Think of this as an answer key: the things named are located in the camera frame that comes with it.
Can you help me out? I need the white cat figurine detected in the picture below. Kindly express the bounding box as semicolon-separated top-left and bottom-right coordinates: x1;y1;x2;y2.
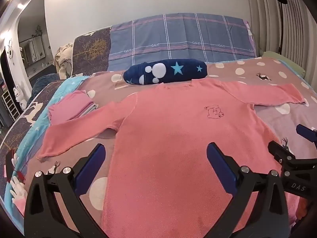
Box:
13;84;28;109

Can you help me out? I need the green pillow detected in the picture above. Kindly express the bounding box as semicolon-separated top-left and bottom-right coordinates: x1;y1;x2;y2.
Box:
261;51;306;76

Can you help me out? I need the pink folded garment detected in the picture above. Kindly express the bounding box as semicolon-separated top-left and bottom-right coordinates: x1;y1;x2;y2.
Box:
48;90;94;126

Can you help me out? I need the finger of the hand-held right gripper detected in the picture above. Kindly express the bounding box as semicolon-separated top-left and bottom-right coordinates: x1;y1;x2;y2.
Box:
296;124;317;150
268;141;317;178

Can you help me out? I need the beige clothes pile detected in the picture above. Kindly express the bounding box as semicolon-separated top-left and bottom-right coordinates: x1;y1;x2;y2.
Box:
53;43;75;80

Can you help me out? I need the dark tree print cushion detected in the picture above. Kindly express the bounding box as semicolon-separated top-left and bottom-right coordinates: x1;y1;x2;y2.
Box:
71;27;112;76

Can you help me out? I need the pink knit sweater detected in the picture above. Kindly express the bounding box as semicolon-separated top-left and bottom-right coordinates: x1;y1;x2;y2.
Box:
37;81;306;238

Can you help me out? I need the mauve polka dot bed sheet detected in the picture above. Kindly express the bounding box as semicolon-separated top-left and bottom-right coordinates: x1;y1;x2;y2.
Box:
15;57;317;238

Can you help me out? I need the white shelf rack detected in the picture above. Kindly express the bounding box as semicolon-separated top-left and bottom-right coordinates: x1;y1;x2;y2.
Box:
0;87;21;122

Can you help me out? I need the turquoise deer print quilt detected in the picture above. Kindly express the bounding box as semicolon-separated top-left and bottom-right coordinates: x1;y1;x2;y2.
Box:
0;74;91;219

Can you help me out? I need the lilac printed pillow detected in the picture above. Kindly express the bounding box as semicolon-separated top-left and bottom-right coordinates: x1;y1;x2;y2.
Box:
243;20;258;55

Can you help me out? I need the dark blue knitted blanket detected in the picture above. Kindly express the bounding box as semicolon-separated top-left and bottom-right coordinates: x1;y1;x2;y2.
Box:
32;73;58;97

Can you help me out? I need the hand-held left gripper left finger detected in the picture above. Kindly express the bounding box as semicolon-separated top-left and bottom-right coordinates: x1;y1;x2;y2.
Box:
24;143;117;238

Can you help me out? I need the white ribbed curtain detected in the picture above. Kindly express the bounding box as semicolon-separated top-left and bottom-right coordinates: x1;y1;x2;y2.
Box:
244;0;317;72

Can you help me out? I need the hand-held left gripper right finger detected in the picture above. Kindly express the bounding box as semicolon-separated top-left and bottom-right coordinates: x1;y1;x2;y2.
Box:
207;142;290;238

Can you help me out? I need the wall mirror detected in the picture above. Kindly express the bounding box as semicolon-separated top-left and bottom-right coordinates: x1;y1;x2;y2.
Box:
19;35;47;64

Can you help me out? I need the stack of folded cloths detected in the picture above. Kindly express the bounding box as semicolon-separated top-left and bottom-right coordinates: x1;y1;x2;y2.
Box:
79;102;99;117

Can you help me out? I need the navy star print blanket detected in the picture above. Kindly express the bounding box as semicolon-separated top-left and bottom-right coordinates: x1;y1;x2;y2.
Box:
123;58;208;86

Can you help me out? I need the blue plaid pillow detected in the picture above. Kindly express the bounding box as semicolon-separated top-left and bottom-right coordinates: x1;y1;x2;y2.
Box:
108;13;257;72

